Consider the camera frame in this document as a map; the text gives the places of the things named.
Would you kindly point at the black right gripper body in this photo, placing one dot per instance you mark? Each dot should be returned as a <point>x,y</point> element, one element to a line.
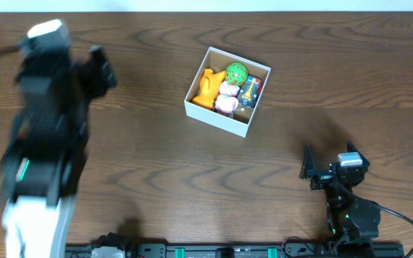
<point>322,180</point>

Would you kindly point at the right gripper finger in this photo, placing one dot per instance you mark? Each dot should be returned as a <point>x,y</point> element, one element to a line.
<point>351,148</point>
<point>307,169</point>

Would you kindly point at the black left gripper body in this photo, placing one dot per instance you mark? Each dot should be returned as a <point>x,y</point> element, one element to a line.
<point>97,74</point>

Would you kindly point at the red grey toy car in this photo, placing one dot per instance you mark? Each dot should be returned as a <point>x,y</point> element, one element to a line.
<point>250,91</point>

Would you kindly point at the white pink chicken toy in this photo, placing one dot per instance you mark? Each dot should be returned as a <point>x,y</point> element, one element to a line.
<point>226,102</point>

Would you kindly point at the orange rubber animal toy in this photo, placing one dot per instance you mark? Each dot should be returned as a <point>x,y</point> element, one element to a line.
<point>209,88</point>

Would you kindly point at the green number ball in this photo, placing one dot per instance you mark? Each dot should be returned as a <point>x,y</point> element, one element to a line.
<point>236,74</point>

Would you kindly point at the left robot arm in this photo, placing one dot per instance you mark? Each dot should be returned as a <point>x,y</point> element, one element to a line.
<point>46,155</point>

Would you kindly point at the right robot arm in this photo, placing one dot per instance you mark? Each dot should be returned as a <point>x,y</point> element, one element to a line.
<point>353,222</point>

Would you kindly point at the white cardboard box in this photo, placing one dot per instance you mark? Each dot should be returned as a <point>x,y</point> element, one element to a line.
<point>240,120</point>

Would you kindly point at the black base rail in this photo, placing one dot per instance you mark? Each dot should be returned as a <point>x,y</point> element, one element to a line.
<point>114,245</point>

